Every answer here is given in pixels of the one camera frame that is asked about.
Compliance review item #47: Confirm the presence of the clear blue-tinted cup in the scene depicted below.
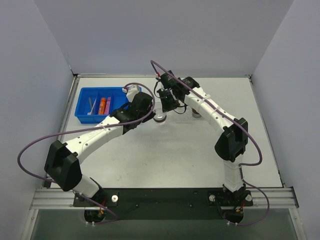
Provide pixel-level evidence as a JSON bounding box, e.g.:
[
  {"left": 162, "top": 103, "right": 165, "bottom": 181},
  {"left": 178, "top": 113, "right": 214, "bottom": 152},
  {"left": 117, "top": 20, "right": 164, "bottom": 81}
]
[{"left": 153, "top": 108, "right": 167, "bottom": 124}]

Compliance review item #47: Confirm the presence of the clear acrylic toothbrush holder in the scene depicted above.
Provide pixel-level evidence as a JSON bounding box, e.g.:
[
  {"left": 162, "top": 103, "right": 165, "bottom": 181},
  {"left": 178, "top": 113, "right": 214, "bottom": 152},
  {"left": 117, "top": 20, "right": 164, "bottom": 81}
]
[{"left": 171, "top": 106, "right": 195, "bottom": 122}]

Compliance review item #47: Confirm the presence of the clear brown-banded cup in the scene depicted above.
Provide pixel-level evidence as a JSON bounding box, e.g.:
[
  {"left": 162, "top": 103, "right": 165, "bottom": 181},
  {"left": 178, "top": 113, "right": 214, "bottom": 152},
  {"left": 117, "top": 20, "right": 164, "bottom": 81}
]
[{"left": 191, "top": 108, "right": 201, "bottom": 119}]

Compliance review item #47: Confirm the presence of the orange toothpaste tube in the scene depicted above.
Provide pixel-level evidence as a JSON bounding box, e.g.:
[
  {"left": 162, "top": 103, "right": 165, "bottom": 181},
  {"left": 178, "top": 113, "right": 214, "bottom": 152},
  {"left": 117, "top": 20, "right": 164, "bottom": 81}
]
[{"left": 98, "top": 97, "right": 107, "bottom": 115}]

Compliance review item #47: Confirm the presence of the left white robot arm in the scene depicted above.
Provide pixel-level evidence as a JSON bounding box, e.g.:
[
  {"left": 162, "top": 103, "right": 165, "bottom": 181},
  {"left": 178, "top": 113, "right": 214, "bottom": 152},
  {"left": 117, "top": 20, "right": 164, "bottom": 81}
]
[{"left": 44, "top": 85, "right": 155, "bottom": 206}]

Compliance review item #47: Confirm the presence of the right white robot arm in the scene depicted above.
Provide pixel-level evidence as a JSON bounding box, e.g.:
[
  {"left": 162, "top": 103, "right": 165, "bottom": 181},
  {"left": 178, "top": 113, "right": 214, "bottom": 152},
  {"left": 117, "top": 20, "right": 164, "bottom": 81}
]
[{"left": 156, "top": 73, "right": 248, "bottom": 193}]

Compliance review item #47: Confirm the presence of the clear textured oval tray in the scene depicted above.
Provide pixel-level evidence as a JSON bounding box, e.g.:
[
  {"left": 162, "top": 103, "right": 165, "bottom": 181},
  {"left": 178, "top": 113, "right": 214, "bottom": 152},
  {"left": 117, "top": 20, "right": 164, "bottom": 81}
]
[{"left": 153, "top": 102, "right": 202, "bottom": 124}]

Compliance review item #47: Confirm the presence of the pink toothpaste tube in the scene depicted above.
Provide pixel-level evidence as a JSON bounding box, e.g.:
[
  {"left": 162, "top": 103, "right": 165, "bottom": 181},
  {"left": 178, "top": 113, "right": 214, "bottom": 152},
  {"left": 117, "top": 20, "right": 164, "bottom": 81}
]
[{"left": 104, "top": 97, "right": 111, "bottom": 115}]

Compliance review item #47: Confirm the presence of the white toothbrush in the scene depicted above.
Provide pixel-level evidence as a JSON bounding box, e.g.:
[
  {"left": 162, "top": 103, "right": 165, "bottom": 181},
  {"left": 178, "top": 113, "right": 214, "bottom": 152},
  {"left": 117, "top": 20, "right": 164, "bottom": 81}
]
[{"left": 87, "top": 98, "right": 97, "bottom": 116}]

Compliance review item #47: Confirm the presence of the blue plastic bin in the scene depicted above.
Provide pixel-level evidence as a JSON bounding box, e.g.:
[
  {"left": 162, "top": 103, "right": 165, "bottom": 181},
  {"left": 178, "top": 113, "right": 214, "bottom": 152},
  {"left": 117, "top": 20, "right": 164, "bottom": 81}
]
[{"left": 74, "top": 87, "right": 129, "bottom": 124}]

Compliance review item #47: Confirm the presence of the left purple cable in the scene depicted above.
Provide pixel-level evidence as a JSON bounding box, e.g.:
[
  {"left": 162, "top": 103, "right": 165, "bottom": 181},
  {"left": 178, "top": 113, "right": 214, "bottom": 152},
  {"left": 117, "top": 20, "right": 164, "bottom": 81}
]
[{"left": 16, "top": 82, "right": 156, "bottom": 225}]

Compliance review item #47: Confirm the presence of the purple cable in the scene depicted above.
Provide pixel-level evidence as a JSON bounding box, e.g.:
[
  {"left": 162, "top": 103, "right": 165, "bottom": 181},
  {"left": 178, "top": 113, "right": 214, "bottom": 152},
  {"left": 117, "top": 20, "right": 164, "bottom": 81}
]
[
  {"left": 16, "top": 82, "right": 156, "bottom": 225},
  {"left": 149, "top": 59, "right": 271, "bottom": 227}
]

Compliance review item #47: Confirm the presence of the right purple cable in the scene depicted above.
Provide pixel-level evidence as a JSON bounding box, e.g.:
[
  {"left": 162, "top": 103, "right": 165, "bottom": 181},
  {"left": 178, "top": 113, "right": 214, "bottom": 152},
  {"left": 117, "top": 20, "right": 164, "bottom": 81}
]
[{"left": 149, "top": 59, "right": 271, "bottom": 227}]

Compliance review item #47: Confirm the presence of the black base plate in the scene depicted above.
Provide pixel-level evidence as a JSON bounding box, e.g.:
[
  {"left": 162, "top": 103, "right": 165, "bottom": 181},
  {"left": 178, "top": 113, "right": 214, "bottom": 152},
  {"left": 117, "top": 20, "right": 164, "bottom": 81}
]
[{"left": 73, "top": 187, "right": 253, "bottom": 222}]

